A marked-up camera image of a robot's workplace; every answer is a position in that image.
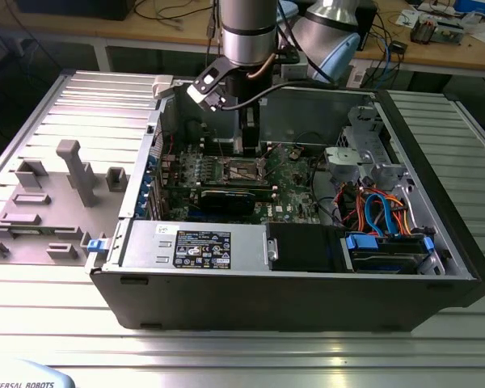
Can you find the CPU socket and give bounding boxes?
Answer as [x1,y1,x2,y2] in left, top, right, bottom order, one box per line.
[221,155,270,183]

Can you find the black PC case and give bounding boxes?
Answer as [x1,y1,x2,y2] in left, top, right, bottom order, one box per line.
[89,82,485,332]

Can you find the black graphics card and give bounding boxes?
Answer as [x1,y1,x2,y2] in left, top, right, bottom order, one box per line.
[173,179,276,218]

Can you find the green circuit device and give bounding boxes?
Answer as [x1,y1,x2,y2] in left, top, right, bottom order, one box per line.
[434,19,466,44]

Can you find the hard disk in blue carrier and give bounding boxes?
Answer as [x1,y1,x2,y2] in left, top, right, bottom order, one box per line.
[345,232,436,276]

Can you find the black disk bay block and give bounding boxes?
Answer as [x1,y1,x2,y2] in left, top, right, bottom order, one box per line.
[268,221,344,273]

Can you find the blue box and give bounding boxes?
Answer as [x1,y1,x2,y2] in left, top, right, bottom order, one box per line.
[455,0,485,13]

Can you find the wooden desk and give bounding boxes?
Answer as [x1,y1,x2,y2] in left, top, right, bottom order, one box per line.
[7,0,485,80]

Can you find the silver metal drive cage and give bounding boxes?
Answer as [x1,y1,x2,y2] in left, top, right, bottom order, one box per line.
[323,105,414,195]

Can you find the metal locking lever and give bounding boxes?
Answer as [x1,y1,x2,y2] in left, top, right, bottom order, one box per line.
[264,144,287,165]

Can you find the black camera cable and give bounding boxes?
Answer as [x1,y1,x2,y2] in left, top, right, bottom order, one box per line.
[216,82,288,112]

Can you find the red wire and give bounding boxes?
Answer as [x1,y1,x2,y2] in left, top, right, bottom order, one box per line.
[333,183,351,221]

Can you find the white paper sheet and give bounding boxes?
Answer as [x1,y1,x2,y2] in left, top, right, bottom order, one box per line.
[395,8,420,28]

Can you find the silver power supply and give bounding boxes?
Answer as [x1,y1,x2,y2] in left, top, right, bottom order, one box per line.
[120,220,270,272]

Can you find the orange wire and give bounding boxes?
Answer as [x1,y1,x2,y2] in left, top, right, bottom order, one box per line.
[383,194,410,236]

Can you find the blue wire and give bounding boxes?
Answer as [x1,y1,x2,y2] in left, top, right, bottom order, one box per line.
[365,192,401,239]

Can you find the grey parts rack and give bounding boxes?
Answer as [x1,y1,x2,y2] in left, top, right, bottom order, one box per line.
[0,139,130,266]

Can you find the green motherboard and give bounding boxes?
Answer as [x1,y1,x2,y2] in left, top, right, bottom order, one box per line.
[157,141,323,223]

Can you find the wide black computer box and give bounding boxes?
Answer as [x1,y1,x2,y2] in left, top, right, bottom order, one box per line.
[15,0,137,22]

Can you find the white printed card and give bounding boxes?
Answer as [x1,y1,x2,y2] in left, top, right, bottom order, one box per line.
[345,64,368,89]

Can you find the tall black box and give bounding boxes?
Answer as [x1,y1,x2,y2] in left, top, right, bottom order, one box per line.
[353,0,379,53]

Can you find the brown hose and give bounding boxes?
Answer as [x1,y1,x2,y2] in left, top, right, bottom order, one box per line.
[247,53,275,81]

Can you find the copper finned cooler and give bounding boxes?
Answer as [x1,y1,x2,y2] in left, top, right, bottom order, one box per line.
[410,18,437,45]

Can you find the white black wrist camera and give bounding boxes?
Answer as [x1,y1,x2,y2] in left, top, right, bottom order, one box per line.
[185,56,232,113]

